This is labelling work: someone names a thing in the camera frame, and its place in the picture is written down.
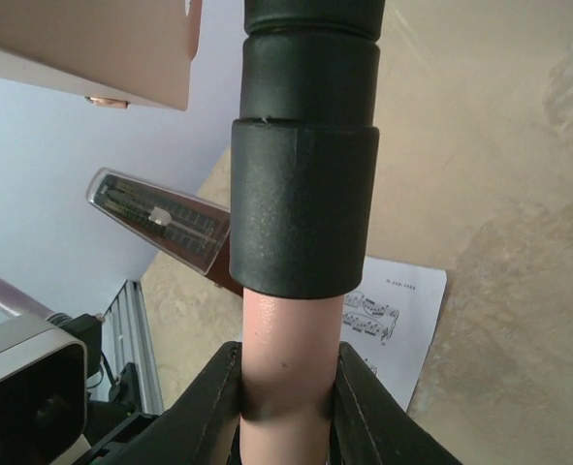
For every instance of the aluminium left corner frame post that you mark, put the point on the aluminium left corner frame post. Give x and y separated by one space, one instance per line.
127 339

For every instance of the brown wooden metronome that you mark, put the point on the brown wooden metronome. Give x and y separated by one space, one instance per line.
219 272

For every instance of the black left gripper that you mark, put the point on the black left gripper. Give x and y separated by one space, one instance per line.
112 424

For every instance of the white sheet music page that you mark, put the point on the white sheet music page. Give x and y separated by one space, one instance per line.
390 320

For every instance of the pink music stand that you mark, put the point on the pink music stand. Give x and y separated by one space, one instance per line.
303 156

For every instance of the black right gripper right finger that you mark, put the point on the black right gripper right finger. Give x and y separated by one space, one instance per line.
369 427

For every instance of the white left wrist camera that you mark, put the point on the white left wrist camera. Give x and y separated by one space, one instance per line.
42 382

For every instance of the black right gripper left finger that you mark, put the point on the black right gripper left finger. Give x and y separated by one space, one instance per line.
202 426

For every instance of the clear plastic metronome cover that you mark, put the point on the clear plastic metronome cover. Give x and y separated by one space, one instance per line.
183 226

